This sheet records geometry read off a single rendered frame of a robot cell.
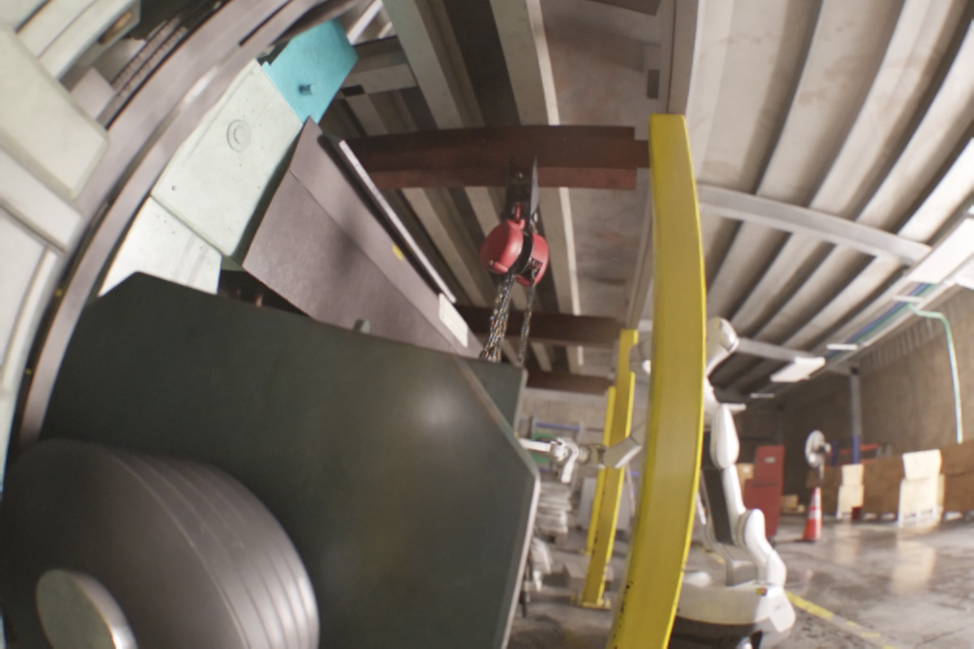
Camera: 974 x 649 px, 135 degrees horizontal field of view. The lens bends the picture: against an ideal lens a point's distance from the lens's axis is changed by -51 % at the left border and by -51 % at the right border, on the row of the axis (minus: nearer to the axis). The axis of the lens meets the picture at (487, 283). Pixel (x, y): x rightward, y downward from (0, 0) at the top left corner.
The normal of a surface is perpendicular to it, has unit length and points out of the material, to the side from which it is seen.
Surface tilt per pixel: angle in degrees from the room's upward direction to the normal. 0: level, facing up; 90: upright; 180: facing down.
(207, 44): 100
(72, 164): 90
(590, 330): 90
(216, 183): 90
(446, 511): 90
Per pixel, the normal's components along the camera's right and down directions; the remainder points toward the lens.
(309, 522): 0.11, -0.40
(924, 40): -0.33, 0.88
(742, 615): -0.39, -0.43
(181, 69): 0.91, 0.23
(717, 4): -0.04, 0.89
